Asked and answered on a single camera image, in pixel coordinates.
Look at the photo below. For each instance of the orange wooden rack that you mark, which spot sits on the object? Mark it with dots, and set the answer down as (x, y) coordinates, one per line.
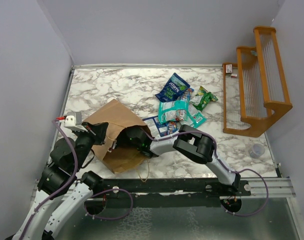
(259, 83)

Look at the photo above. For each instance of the blue white chips bag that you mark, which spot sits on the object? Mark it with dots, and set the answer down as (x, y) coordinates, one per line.
(156, 128)

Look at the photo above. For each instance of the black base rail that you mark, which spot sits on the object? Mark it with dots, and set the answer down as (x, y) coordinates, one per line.
(163, 192)

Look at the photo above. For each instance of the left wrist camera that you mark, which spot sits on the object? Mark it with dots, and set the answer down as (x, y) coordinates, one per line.
(72, 121)

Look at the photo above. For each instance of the blue M&M's packet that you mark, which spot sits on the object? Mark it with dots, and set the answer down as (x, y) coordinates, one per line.
(186, 96)
(172, 127)

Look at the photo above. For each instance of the brown paper bag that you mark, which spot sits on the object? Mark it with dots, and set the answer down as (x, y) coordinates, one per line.
(117, 154)

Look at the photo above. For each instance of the small red white box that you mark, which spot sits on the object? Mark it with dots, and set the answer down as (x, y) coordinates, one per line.
(228, 68)

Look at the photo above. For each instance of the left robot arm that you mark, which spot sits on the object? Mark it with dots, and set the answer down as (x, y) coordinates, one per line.
(50, 211)

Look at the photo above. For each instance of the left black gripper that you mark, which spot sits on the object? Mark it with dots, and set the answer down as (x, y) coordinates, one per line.
(97, 131)

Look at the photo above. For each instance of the blue Burts chips bag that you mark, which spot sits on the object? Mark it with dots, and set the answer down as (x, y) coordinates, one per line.
(173, 89)

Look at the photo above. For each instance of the small clear plastic cup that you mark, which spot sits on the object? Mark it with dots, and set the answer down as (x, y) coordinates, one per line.
(256, 151)

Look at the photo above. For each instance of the teal Fox's candy bag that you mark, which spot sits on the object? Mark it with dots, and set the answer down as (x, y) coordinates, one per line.
(194, 117)

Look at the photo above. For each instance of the green candy bag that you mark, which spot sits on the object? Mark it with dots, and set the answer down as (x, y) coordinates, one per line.
(202, 98)

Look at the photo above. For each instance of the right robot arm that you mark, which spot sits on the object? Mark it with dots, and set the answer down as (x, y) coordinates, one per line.
(197, 146)

